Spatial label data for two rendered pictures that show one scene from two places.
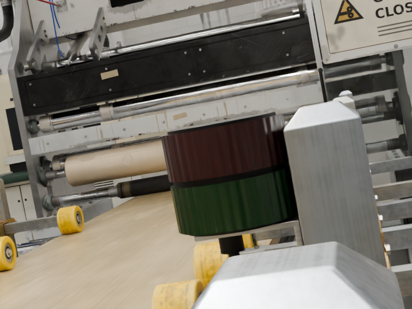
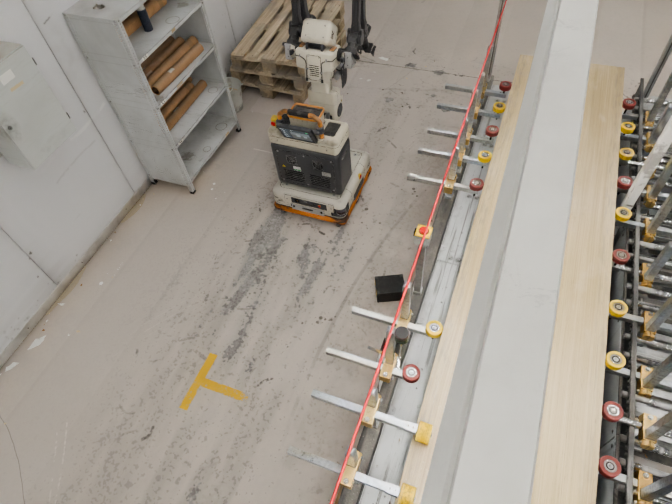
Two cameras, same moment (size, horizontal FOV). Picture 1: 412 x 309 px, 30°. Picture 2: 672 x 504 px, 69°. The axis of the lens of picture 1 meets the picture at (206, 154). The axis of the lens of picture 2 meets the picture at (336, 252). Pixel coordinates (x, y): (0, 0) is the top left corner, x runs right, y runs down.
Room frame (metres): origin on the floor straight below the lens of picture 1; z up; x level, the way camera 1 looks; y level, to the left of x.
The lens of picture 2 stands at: (1.32, 0.02, 2.99)
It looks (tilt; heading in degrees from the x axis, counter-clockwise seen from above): 53 degrees down; 196
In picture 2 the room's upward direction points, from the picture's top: 7 degrees counter-clockwise
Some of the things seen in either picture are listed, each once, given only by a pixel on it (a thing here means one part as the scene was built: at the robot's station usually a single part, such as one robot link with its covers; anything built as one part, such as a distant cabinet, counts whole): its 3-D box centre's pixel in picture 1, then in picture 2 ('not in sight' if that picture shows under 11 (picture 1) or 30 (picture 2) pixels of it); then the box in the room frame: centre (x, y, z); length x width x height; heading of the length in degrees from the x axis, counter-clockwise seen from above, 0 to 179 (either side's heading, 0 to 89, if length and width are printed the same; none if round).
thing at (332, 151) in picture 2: not in sight; (312, 147); (-1.38, -0.81, 0.59); 0.55 x 0.34 x 0.83; 78
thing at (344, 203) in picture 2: not in sight; (323, 180); (-1.47, -0.79, 0.16); 0.67 x 0.64 x 0.25; 168
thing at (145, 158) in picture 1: (213, 146); not in sight; (3.02, -0.03, 1.05); 1.43 x 0.12 x 0.12; 79
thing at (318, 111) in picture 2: not in sight; (306, 118); (-1.36, -0.81, 0.87); 0.23 x 0.15 x 0.11; 78
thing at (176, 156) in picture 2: not in sight; (169, 83); (-1.84, -2.07, 0.78); 0.90 x 0.45 x 1.55; 169
